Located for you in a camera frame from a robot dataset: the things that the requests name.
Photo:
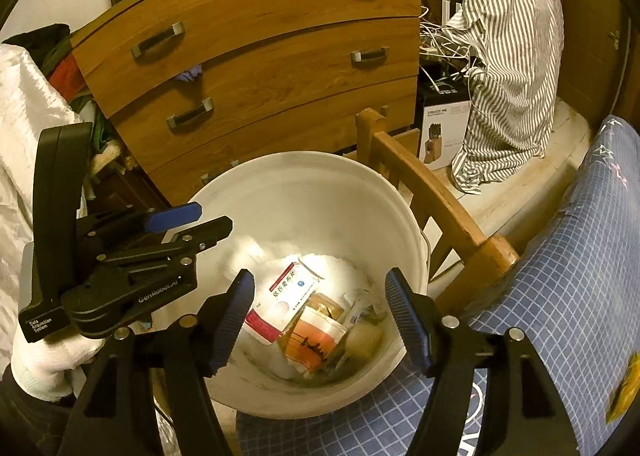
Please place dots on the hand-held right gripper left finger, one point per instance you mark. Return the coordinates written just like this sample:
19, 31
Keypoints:
230, 321

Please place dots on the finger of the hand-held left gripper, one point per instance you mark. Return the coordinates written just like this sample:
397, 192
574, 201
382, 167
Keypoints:
170, 218
205, 233

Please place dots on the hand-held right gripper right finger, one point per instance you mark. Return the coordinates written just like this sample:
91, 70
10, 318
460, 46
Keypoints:
407, 321

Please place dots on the white medicine box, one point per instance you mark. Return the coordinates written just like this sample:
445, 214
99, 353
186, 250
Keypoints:
285, 296

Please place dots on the orange and white packet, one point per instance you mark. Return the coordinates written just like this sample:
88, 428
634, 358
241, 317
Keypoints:
312, 341

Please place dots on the white bucket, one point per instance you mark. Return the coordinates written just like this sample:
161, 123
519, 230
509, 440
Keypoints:
300, 206

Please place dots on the yellow snack packet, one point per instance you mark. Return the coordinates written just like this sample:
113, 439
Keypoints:
625, 393

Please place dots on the person's left forearm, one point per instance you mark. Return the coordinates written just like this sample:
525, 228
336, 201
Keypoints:
30, 426

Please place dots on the person's left hand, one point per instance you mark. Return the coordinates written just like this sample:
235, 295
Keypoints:
45, 366

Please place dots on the light wooden chair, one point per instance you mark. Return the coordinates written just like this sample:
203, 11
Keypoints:
435, 201

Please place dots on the pile of clothes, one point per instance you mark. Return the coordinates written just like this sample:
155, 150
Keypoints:
65, 71

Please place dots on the blue star printed blanket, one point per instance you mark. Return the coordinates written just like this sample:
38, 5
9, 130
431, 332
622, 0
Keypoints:
550, 296

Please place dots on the blue cloth in drawer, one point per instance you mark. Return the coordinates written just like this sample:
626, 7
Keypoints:
190, 75

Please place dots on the wooden chest of drawers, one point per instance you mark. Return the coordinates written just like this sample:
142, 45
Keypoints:
260, 76

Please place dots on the knife block carton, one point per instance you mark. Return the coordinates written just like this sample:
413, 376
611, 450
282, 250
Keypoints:
442, 131

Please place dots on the grey striped cloth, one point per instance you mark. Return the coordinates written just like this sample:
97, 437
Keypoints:
505, 61

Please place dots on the brown wooden door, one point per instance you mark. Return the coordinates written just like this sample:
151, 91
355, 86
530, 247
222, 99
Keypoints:
595, 26

